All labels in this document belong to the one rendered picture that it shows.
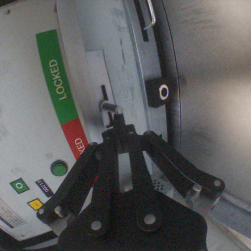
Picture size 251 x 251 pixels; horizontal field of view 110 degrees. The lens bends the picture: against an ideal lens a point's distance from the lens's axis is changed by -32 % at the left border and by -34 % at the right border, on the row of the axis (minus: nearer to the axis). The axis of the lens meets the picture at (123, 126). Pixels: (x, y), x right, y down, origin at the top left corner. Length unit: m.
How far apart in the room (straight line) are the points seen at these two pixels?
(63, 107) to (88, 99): 0.05
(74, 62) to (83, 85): 0.04
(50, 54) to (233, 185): 0.46
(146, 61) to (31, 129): 0.25
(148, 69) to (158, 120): 0.12
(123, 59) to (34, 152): 0.24
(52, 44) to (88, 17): 0.08
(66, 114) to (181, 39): 0.27
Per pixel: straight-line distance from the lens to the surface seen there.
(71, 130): 0.23
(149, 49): 0.30
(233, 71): 0.26
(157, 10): 0.35
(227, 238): 0.59
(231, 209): 0.41
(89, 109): 0.19
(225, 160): 0.33
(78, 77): 0.19
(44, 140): 0.24
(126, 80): 0.27
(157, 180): 0.32
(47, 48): 0.23
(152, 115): 0.30
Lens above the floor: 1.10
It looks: 25 degrees down
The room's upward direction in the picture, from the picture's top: 115 degrees counter-clockwise
